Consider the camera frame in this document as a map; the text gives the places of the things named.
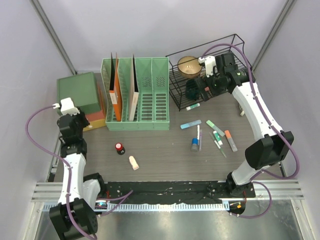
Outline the green highlighter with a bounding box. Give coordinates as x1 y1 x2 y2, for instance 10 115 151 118
206 120 225 137

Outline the drawer box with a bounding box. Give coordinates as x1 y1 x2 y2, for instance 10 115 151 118
56 72 106 131

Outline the light blue highlighter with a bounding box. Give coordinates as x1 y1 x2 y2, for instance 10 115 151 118
180 119 202 130

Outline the orange folder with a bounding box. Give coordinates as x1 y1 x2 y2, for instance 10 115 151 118
109 53 123 122

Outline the white folder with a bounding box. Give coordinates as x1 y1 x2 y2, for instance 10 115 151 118
128 55 139 122

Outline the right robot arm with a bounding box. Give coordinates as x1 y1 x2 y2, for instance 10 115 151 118
198 52 294 198

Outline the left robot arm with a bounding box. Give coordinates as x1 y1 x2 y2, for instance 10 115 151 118
49 113 107 240

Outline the dark green mug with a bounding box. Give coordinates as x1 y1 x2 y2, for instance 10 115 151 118
185 79 200 101

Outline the green white glue stick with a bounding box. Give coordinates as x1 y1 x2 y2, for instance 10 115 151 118
185 102 200 111

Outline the brown glass bowl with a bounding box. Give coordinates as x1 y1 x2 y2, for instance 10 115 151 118
177 56 202 79

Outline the white pen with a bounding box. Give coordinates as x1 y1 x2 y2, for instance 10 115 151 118
197 124 200 141

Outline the striped ceramic mug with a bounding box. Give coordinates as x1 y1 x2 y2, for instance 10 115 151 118
237 104 245 117

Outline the small green glue stick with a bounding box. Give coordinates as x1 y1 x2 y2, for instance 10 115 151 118
212 130 223 146

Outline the red black stamp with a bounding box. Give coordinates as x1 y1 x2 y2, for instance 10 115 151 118
115 142 126 155

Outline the green pen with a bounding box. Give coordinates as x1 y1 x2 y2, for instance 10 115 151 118
209 132 227 158

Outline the orange highlighter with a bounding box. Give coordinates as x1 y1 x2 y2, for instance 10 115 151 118
224 130 238 152

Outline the blue grey bottle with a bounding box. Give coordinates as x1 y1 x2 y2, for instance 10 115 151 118
190 138 199 152

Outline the green file organizer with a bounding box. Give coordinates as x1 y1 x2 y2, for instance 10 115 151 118
100 57 170 131

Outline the pink eraser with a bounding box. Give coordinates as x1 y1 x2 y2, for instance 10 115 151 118
129 156 139 171

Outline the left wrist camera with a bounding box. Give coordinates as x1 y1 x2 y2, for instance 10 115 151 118
52 97 80 116

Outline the black wire rack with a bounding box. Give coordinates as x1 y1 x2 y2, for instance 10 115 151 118
167 33 246 110

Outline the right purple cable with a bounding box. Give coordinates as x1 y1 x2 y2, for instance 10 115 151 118
201 43 301 220

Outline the white cable tray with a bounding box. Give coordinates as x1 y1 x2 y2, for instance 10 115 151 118
42 201 231 213

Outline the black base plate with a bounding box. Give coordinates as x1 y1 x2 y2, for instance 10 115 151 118
105 180 256 205

